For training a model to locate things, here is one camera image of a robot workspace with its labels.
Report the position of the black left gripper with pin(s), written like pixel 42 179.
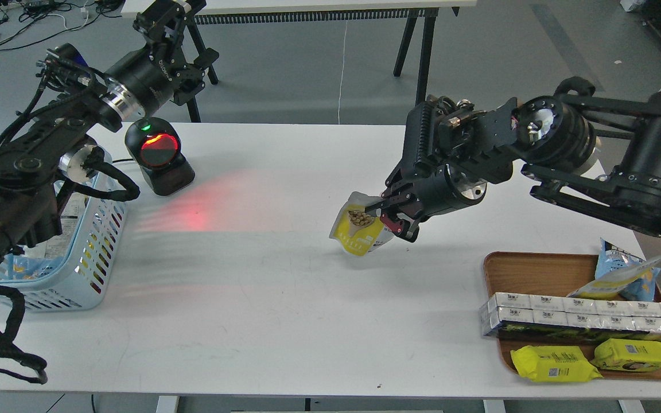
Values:
pixel 144 80

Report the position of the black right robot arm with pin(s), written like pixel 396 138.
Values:
pixel 594 156

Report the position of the yellow wipes pack left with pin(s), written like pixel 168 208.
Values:
pixel 553 364

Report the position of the background table black legs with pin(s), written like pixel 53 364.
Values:
pixel 264 12

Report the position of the silver wrapped box multipack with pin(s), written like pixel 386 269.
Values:
pixel 546 318

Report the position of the blue snack bag in basket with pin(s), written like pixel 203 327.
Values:
pixel 20 267

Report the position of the yellow white nut snack pouch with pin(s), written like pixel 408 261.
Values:
pixel 358 232

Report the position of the yellow wipes pack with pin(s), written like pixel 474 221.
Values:
pixel 637 356
pixel 553 364

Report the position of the light blue plastic basket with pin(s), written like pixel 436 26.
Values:
pixel 86 252

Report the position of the black barcode scanner red window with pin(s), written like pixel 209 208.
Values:
pixel 156 147

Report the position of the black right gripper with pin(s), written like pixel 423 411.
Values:
pixel 402 207

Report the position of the white snack bag in basket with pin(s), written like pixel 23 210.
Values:
pixel 58 246

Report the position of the yellow wipes pack right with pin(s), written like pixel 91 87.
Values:
pixel 637 356

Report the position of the brown wooden tray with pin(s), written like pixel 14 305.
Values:
pixel 547 274

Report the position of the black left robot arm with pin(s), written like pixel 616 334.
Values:
pixel 46 154

